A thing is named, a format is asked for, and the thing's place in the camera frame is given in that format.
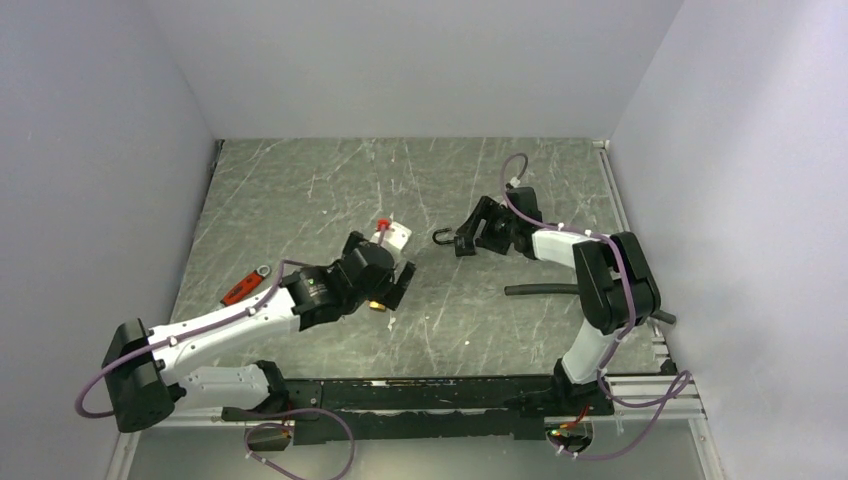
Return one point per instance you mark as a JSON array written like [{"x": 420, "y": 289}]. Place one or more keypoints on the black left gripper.
[{"x": 385, "y": 290}]

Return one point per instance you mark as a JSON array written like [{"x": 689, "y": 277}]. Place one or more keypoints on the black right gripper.
[{"x": 486, "y": 209}]

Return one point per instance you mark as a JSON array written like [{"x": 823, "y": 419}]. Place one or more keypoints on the black padlock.
[{"x": 450, "y": 238}]

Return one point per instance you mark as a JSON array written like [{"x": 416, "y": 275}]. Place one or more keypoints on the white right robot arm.
[{"x": 614, "y": 283}]

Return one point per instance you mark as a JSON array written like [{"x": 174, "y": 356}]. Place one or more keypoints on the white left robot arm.
[{"x": 151, "y": 373}]

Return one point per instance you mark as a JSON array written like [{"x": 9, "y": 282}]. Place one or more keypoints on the black foam tube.
[{"x": 571, "y": 289}]

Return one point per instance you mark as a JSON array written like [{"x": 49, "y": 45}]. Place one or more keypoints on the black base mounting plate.
[{"x": 523, "y": 407}]

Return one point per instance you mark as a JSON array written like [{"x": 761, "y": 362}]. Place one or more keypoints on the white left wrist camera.
[{"x": 391, "y": 235}]

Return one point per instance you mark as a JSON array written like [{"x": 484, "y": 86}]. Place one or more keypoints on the adjustable wrench red handle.
[{"x": 246, "y": 286}]

